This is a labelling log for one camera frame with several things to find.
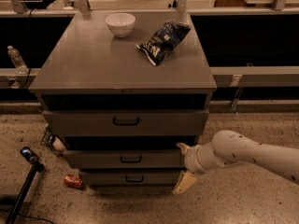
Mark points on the black pole stand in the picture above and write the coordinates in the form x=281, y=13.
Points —
x=36, y=167

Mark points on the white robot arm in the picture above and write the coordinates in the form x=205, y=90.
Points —
x=228, y=148

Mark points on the grey bottom drawer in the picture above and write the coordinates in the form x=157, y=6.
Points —
x=130, y=177

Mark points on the grey drawer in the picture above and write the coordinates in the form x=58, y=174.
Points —
x=125, y=159
x=130, y=177
x=126, y=123

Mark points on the grey top drawer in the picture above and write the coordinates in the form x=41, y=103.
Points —
x=126, y=123

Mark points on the white ceramic bowl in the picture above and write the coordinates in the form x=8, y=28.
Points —
x=120, y=24

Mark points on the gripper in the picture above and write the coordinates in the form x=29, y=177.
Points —
x=192, y=160

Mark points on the blue soda can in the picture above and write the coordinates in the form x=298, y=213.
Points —
x=29, y=154

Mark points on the dark blue chip bag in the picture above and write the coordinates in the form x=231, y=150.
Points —
x=163, y=42

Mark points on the grey drawer cabinet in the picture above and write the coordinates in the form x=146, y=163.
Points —
x=90, y=69

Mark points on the clear plastic water bottle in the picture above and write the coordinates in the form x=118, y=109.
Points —
x=17, y=60

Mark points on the wire basket with white object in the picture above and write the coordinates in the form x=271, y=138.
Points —
x=52, y=143

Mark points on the metal bracket on rail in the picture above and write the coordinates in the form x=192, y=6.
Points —
x=234, y=83

